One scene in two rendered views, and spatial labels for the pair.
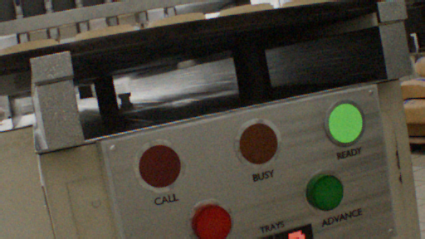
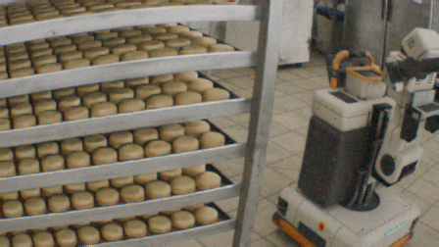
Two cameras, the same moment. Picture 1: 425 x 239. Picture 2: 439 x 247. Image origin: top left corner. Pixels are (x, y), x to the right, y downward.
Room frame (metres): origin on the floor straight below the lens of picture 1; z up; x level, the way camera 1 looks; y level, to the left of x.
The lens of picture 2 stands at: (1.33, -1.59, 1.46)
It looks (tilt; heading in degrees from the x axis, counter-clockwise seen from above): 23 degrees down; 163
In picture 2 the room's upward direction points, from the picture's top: 6 degrees clockwise
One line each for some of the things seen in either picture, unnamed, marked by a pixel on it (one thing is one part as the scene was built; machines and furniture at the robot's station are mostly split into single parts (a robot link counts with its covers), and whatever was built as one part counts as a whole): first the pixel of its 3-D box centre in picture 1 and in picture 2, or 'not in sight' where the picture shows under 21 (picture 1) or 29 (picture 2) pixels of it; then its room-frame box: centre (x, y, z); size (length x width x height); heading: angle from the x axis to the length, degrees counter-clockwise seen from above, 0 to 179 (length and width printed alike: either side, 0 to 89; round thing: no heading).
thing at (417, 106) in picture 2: not in sight; (422, 114); (-0.10, -0.21, 0.87); 0.28 x 0.16 x 0.22; 107
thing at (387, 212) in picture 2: not in sight; (352, 217); (-0.38, -0.29, 0.16); 0.67 x 0.64 x 0.25; 17
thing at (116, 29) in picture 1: (105, 42); not in sight; (0.48, 0.07, 0.91); 0.05 x 0.05 x 0.02
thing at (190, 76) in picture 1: (155, 80); not in sight; (1.46, 0.12, 0.87); 2.01 x 0.03 x 0.07; 17
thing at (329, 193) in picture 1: (324, 192); not in sight; (0.48, -0.08, 0.76); 0.03 x 0.02 x 0.03; 107
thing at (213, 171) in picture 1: (259, 192); not in sight; (0.48, -0.03, 0.77); 0.24 x 0.04 x 0.14; 107
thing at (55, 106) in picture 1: (39, 104); not in sight; (1.38, 0.39, 0.87); 2.01 x 0.03 x 0.07; 17
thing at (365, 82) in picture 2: not in sight; (366, 82); (-0.49, -0.33, 0.87); 0.23 x 0.15 x 0.11; 107
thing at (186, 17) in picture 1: (178, 30); not in sight; (0.50, 0.01, 0.91); 0.05 x 0.05 x 0.02
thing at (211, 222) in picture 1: (210, 223); not in sight; (0.45, 0.02, 0.76); 0.03 x 0.02 x 0.03; 107
